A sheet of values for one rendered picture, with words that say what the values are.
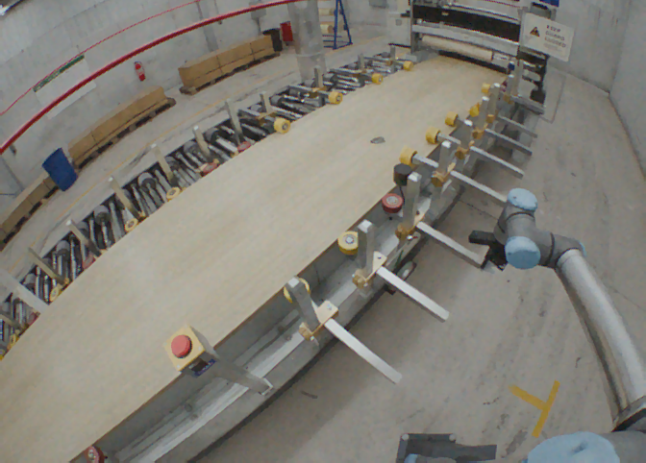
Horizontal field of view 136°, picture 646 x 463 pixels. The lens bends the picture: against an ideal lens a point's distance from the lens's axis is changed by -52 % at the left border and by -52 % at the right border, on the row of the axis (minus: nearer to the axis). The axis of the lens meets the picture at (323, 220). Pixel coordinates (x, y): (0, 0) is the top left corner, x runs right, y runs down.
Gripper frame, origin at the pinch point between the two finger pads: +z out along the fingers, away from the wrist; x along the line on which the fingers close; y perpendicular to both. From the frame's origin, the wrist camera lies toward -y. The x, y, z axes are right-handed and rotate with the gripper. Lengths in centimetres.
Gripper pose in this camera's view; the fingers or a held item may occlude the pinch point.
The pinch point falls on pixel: (481, 267)
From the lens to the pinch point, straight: 105.2
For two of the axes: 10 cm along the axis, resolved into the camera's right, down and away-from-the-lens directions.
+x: 7.1, -5.8, 4.0
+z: 1.4, 6.7, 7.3
